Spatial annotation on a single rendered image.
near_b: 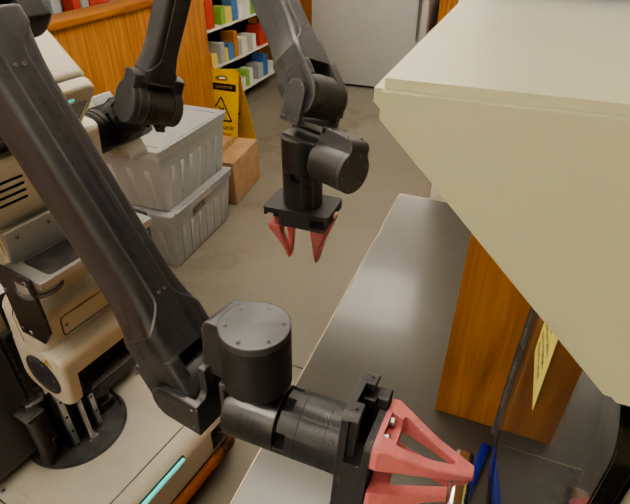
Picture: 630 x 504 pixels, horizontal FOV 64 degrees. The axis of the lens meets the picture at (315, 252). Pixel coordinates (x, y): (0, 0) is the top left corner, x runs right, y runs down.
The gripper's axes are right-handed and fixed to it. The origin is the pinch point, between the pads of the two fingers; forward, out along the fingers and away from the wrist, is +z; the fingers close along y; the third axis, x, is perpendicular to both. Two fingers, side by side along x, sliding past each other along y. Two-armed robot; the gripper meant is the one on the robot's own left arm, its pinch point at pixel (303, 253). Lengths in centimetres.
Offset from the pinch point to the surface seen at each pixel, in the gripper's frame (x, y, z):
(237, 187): 182, -120, 98
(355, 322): 4.4, 7.9, 15.8
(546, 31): -38, 26, -41
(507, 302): -9.4, 30.0, -6.3
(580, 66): -43, 27, -41
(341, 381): -9.2, 9.8, 15.8
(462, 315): -9.3, 25.3, -2.8
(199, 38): 222, -160, 22
